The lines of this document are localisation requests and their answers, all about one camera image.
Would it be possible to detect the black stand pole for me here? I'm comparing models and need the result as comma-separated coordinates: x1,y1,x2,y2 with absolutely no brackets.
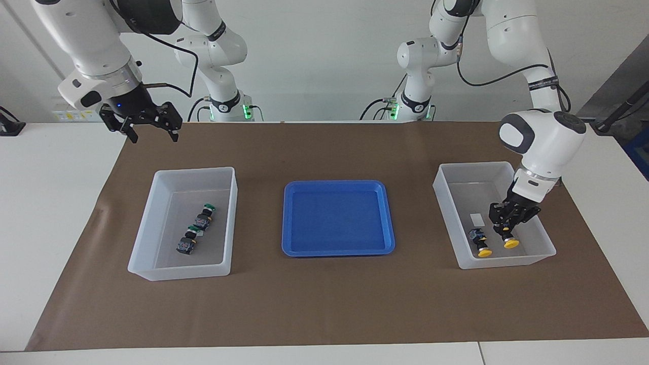
591,80,649,134

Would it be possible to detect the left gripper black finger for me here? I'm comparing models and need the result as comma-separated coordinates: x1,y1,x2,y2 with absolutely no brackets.
506,207,543,239
489,202,514,235

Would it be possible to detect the green push button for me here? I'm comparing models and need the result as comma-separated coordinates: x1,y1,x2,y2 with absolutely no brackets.
195,203,218,231
176,227,201,255

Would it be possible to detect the black clamp device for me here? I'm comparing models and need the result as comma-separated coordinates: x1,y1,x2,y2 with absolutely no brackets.
0,105,26,136

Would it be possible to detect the dark grey panel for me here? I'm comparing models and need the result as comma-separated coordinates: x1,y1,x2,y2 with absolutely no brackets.
575,48,649,125

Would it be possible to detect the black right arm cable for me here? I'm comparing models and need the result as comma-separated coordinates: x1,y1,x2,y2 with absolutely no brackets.
109,0,199,98

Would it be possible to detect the wall socket strip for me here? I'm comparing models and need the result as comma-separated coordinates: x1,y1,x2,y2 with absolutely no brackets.
53,104,102,122

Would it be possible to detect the translucent white plastic box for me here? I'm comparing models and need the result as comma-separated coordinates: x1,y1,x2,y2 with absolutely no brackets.
432,161,557,270
127,166,239,282

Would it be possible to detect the blue crate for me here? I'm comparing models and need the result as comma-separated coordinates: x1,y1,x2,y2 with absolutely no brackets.
623,128,649,181

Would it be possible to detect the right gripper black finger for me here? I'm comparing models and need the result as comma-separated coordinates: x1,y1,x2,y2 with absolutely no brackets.
147,102,183,142
99,105,139,144

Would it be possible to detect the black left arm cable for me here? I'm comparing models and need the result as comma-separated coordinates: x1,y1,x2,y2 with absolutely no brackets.
456,20,572,113

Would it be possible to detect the blue plastic tray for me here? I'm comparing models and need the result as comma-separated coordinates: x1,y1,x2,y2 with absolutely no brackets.
281,179,396,258

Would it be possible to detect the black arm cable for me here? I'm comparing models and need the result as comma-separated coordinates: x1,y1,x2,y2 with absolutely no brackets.
109,0,199,98
456,20,572,113

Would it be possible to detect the brown paper table mat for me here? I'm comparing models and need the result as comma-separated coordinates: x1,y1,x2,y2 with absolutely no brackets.
25,122,649,351

